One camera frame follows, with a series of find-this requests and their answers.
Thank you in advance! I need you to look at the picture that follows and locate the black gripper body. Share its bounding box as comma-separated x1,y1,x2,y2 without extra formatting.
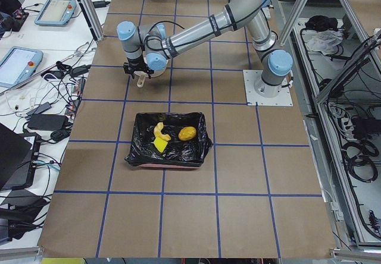
127,56,148,72

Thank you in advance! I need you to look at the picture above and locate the beige plastic dustpan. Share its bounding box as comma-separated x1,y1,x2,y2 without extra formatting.
135,68,166,88

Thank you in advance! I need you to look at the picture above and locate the pale yellow peel piece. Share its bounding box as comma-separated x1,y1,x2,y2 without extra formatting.
154,122,171,142

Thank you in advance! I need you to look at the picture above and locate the yellow potato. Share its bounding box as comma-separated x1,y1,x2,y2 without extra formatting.
178,126,197,142

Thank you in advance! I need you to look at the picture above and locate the yellow green sponge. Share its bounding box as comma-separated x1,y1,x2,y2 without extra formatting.
153,137,168,153

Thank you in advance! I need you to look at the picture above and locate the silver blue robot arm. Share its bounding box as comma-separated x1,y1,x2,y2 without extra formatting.
117,0,293,95

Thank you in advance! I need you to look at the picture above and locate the black lined pink bin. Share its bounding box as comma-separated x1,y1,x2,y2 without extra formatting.
125,112,212,169

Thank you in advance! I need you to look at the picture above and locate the black power adapter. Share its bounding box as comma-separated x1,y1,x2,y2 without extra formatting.
27,114,68,131

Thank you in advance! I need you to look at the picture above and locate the upper blue teach pendant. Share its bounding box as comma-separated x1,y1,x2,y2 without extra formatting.
34,0,77,27

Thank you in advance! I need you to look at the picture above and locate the blue teach pendant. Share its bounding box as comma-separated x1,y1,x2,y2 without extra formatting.
34,0,77,27
1,46,43,88

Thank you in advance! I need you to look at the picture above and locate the lower blue teach pendant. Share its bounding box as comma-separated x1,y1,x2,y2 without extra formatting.
1,46,43,88

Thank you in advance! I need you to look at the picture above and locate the black laptop computer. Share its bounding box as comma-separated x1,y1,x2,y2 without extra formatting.
1,124,41,191

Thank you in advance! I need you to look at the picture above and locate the white crumpled cloth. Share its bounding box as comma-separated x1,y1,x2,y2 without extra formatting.
306,30,343,55

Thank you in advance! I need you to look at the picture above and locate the aluminium frame post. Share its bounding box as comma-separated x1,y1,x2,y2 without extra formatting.
77,0,104,42

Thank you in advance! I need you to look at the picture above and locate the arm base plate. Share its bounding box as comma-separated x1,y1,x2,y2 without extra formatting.
243,70,293,107

